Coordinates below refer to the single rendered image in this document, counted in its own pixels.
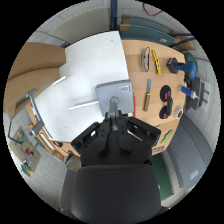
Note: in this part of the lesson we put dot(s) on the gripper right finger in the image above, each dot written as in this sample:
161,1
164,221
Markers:
144,131

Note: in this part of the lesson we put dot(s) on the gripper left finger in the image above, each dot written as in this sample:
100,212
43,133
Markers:
89,135

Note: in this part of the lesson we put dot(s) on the grey cylindrical key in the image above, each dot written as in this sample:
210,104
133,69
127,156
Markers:
113,109

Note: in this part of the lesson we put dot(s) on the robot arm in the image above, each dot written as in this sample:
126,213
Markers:
68,185

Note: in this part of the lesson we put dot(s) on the silver restrictor bar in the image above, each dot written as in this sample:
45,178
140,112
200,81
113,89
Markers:
83,105
59,80

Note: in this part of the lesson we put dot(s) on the green floor mat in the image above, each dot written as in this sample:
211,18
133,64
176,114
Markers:
163,176

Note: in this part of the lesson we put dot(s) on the grey restrictor lock box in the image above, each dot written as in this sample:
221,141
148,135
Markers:
111,89

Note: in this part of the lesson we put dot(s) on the silver spirit level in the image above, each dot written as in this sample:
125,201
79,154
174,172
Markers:
158,149

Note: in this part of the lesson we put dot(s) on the black tape roll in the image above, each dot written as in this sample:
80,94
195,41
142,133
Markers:
57,144

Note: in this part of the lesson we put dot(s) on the black double suction lifter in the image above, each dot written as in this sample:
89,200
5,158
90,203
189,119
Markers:
166,102

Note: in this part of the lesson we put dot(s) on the white tape roll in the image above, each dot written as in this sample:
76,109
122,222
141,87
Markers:
178,112

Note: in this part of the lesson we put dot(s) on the grey metal cabinet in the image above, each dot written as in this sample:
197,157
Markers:
191,148

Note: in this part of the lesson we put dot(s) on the white blue glue bottle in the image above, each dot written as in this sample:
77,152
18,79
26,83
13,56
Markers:
186,91

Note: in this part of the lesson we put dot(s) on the green cone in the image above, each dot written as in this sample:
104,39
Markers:
24,138

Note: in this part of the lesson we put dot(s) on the clear safety glasses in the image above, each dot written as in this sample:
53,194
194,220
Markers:
144,61

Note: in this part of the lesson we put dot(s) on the yellow utility knife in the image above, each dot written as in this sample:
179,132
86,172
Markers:
156,62

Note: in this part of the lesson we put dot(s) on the blue glass pane rack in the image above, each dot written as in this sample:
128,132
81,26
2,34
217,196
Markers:
146,31

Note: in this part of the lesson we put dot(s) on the silver metal rail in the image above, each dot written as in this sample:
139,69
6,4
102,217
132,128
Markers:
48,130

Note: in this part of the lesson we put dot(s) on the wooden window frame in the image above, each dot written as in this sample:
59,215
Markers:
33,55

